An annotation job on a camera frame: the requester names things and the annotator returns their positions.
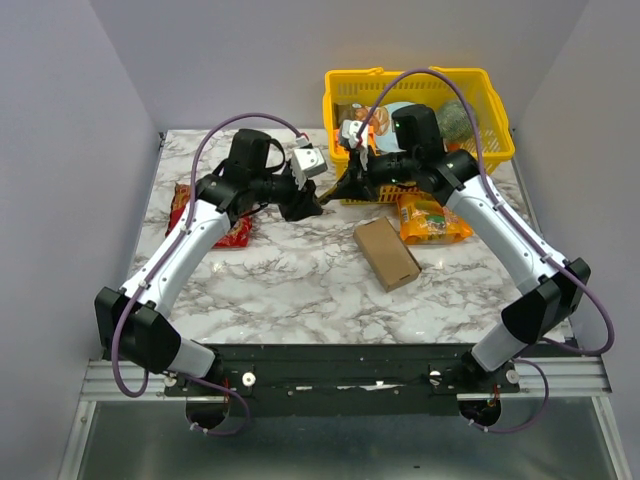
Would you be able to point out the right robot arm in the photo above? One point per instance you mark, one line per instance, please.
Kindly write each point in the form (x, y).
(550, 285)

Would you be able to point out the aluminium frame rail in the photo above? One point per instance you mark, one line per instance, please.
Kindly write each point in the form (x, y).
(569, 434)

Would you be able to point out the yellow plastic shopping basket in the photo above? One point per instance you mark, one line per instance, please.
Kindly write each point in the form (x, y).
(491, 144)

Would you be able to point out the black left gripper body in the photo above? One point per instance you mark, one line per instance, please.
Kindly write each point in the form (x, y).
(286, 192)

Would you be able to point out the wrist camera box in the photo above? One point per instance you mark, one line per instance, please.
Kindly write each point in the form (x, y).
(350, 137)
(307, 163)

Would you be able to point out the orange mango candy bag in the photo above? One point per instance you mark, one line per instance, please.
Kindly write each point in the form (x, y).
(424, 221)

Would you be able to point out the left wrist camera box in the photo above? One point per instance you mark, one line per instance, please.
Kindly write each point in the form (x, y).
(307, 163)

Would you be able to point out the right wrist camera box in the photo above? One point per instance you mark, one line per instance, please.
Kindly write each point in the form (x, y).
(350, 137)

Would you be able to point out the light blue cassava chips bag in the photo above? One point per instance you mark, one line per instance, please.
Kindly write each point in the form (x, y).
(381, 128)

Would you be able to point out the green netted melon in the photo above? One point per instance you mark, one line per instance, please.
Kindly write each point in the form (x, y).
(453, 122)

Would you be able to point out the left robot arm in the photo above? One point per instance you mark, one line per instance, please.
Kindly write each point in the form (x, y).
(133, 320)

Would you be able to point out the yellow utility knife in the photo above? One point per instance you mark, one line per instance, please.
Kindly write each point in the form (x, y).
(331, 194)

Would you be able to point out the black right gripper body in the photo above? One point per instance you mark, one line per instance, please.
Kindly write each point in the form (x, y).
(360, 176)

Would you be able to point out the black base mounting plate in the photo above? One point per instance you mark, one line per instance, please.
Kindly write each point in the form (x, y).
(269, 381)

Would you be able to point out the orange Scrub Daddy sponge box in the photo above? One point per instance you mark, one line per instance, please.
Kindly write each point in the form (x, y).
(344, 152)

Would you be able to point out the brown cardboard express box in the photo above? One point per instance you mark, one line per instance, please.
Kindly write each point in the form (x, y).
(388, 256)

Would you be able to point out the red snack bag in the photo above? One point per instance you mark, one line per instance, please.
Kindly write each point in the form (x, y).
(208, 229)

